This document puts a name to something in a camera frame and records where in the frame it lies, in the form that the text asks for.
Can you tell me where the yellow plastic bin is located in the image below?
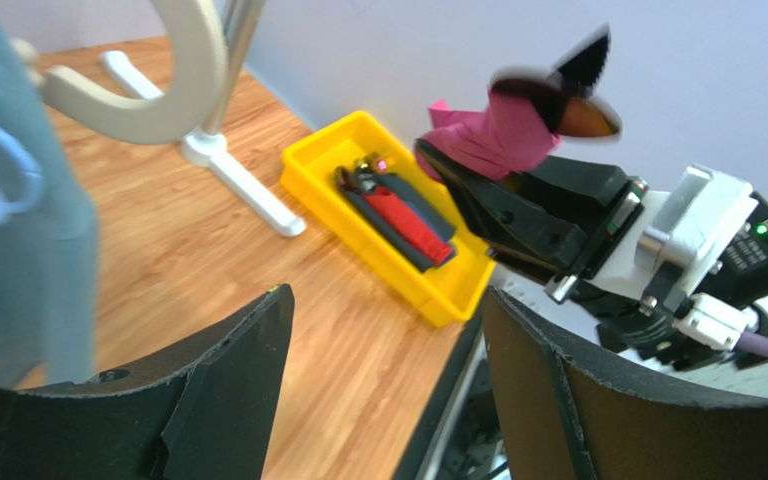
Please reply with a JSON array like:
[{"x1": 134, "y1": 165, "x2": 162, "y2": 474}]
[{"x1": 281, "y1": 111, "x2": 494, "y2": 327}]

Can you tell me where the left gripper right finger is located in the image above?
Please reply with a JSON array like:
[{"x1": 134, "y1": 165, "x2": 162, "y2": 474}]
[{"x1": 481, "y1": 288, "x2": 768, "y2": 479}]

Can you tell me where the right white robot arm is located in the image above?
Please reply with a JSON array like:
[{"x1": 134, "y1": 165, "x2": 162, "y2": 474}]
[{"x1": 415, "y1": 140, "x2": 768, "y2": 371}]

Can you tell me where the right rack pole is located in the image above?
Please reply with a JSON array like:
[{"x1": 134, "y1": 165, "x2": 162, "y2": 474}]
[{"x1": 98, "y1": 0, "x2": 308, "y2": 238}]

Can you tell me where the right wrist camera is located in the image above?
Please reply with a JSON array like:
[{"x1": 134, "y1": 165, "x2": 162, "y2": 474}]
[{"x1": 634, "y1": 164, "x2": 758, "y2": 289}]

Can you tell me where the purple metal spoon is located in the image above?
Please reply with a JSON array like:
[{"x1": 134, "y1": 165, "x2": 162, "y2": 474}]
[{"x1": 491, "y1": 68, "x2": 622, "y2": 139}]

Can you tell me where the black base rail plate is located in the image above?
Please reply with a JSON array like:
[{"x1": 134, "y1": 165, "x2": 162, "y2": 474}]
[{"x1": 392, "y1": 314, "x2": 510, "y2": 480}]

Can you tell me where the red cloth in bin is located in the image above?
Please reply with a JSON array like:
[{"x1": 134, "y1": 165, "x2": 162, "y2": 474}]
[{"x1": 363, "y1": 187, "x2": 456, "y2": 267}]

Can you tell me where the beige clothes hanger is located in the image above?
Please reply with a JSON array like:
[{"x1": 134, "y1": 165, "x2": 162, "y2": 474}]
[{"x1": 11, "y1": 0, "x2": 228, "y2": 145}]

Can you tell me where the blue grey hanging cloth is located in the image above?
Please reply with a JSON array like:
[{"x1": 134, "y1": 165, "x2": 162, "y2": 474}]
[{"x1": 0, "y1": 26, "x2": 98, "y2": 388}]

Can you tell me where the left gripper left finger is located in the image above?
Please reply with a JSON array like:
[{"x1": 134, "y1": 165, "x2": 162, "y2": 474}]
[{"x1": 0, "y1": 284, "x2": 295, "y2": 479}]

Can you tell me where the pink paper napkin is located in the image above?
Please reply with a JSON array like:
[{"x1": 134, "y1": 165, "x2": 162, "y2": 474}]
[{"x1": 421, "y1": 93, "x2": 561, "y2": 180}]

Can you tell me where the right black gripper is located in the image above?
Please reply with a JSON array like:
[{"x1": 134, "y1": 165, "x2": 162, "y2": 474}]
[{"x1": 414, "y1": 139, "x2": 649, "y2": 303}]

